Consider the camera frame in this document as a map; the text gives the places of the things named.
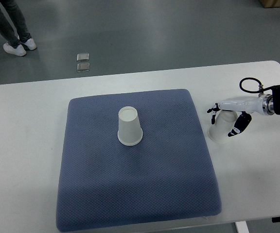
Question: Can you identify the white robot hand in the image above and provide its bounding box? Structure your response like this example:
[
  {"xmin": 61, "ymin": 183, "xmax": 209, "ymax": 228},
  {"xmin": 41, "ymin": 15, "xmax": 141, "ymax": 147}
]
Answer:
[{"xmin": 207, "ymin": 97, "xmax": 268, "ymax": 137}]

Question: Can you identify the white paper cup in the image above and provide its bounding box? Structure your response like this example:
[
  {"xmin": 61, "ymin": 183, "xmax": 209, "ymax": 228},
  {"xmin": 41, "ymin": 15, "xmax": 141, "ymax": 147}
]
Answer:
[
  {"xmin": 208, "ymin": 110, "xmax": 238, "ymax": 143},
  {"xmin": 118, "ymin": 106, "xmax": 143, "ymax": 146}
]

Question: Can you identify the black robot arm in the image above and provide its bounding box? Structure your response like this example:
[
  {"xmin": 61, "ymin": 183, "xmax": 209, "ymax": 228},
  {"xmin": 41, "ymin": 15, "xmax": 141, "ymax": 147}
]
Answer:
[{"xmin": 207, "ymin": 78, "xmax": 280, "ymax": 137}]

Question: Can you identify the white paper cup on mat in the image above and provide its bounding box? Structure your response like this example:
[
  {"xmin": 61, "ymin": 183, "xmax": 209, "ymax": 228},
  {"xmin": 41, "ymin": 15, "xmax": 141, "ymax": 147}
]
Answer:
[{"xmin": 118, "ymin": 106, "xmax": 143, "ymax": 146}]

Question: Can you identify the white table leg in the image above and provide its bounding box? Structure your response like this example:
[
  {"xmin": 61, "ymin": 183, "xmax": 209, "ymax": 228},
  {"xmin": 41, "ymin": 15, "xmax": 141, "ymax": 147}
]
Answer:
[{"xmin": 235, "ymin": 221, "xmax": 249, "ymax": 233}]

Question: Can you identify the cardboard box corner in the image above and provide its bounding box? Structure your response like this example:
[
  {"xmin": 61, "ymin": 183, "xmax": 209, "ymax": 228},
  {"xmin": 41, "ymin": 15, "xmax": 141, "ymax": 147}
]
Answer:
[{"xmin": 259, "ymin": 0, "xmax": 280, "ymax": 8}]

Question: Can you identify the blue textured cushion mat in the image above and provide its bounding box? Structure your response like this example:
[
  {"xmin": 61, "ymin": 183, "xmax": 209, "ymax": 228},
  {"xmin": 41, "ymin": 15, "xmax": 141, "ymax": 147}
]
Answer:
[{"xmin": 56, "ymin": 89, "xmax": 222, "ymax": 232}]

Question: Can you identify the upper metal floor plate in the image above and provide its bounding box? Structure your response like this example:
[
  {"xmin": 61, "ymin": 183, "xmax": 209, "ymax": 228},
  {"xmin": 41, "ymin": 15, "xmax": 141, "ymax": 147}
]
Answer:
[{"xmin": 76, "ymin": 53, "xmax": 89, "ymax": 61}]

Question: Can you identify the person in grey jeans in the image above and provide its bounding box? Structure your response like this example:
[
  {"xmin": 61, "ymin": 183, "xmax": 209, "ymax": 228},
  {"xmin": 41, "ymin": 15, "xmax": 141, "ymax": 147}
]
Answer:
[{"xmin": 0, "ymin": 0, "xmax": 37, "ymax": 57}]

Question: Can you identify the black looped cable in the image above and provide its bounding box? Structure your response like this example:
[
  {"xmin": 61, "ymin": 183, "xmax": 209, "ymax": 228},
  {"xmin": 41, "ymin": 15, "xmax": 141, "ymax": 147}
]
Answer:
[{"xmin": 239, "ymin": 77, "xmax": 273, "ymax": 95}]

